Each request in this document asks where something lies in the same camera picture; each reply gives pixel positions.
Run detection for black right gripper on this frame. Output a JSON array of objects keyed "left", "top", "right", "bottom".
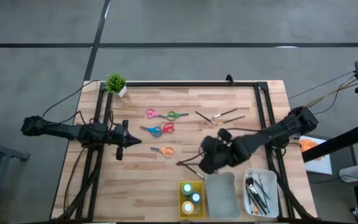
[{"left": 199, "top": 129, "right": 234, "bottom": 164}]

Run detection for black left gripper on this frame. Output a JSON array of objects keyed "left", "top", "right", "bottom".
[{"left": 107, "top": 120, "right": 143, "bottom": 149}]

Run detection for orange handled scissors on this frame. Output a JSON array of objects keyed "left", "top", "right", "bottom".
[{"left": 150, "top": 146, "right": 176, "bottom": 159}]

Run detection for red handled scissors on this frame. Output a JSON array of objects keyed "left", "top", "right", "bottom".
[{"left": 161, "top": 121, "right": 176, "bottom": 134}]

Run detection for green paint bottle white cap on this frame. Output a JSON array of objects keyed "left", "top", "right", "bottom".
[{"left": 181, "top": 182, "right": 195, "bottom": 196}]

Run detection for dark teal paint bottle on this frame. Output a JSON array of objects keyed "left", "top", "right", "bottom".
[{"left": 189, "top": 191, "right": 203, "bottom": 205}]

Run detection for black brush fluffy grey head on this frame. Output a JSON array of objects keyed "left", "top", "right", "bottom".
[{"left": 245, "top": 176, "right": 269, "bottom": 215}]

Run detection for yellow paint bottle white cap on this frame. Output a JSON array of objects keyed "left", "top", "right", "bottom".
[{"left": 181, "top": 200, "right": 195, "bottom": 215}]

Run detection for thin grey handled paintbrush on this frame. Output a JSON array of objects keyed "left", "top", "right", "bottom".
[{"left": 249, "top": 174, "right": 270, "bottom": 200}]

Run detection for white plastic bin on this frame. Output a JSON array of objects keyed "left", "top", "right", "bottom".
[
  {"left": 242, "top": 168, "right": 280, "bottom": 218},
  {"left": 204, "top": 172, "right": 242, "bottom": 220}
]

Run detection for green plant white pot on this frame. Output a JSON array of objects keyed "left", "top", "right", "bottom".
[{"left": 104, "top": 73, "right": 127, "bottom": 98}]

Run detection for yellow plastic slotted basket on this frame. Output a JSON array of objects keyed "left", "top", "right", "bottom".
[{"left": 178, "top": 180, "right": 206, "bottom": 219}]

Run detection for orange object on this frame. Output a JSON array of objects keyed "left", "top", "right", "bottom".
[{"left": 299, "top": 138, "right": 319, "bottom": 154}]

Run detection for white sheet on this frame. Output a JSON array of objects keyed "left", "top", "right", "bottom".
[{"left": 299, "top": 135, "right": 334, "bottom": 175}]

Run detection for grey metal stand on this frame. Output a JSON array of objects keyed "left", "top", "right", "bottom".
[{"left": 0, "top": 135, "right": 31, "bottom": 224}]

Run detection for black beam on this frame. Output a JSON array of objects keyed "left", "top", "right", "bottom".
[{"left": 301, "top": 123, "right": 358, "bottom": 163}]

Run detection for white paper roll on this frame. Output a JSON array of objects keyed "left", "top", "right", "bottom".
[{"left": 339, "top": 164, "right": 358, "bottom": 184}]

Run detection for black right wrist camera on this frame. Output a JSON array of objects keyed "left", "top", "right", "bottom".
[{"left": 198, "top": 157, "right": 219, "bottom": 175}]

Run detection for blue handled scissors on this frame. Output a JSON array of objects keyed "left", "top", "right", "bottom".
[{"left": 139, "top": 125, "right": 163, "bottom": 138}]

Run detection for pink handled scissors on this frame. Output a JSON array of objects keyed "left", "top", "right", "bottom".
[{"left": 145, "top": 108, "right": 167, "bottom": 120}]

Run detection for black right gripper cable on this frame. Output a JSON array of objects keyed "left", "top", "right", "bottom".
[{"left": 227, "top": 126, "right": 261, "bottom": 133}]

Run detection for green handled scissors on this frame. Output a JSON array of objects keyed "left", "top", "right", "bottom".
[{"left": 165, "top": 110, "right": 190, "bottom": 121}]

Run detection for black aluminium rig frame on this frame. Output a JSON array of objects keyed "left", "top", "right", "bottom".
[{"left": 54, "top": 80, "right": 318, "bottom": 222}]

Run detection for black arched frame bracket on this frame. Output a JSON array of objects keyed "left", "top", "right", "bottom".
[{"left": 224, "top": 73, "right": 237, "bottom": 86}]

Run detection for brown cable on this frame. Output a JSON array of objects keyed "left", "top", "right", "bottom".
[{"left": 63, "top": 147, "right": 86, "bottom": 212}]

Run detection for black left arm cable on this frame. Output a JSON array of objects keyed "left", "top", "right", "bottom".
[{"left": 41, "top": 79, "right": 102, "bottom": 119}]

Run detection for black floor cable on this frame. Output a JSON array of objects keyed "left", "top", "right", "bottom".
[
  {"left": 288, "top": 70, "right": 357, "bottom": 101},
  {"left": 309, "top": 83, "right": 351, "bottom": 116}
]

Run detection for orange floor cable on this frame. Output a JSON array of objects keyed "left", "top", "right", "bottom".
[{"left": 300, "top": 77, "right": 358, "bottom": 110}]

